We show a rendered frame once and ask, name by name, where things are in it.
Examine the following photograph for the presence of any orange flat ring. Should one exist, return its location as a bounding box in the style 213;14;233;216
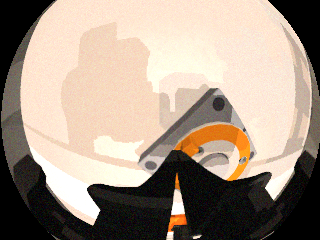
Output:
173;121;251;180

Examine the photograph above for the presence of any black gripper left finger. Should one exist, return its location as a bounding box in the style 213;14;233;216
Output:
87;149;177;236

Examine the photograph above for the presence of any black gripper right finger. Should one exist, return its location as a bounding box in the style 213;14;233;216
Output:
176;149;272;237

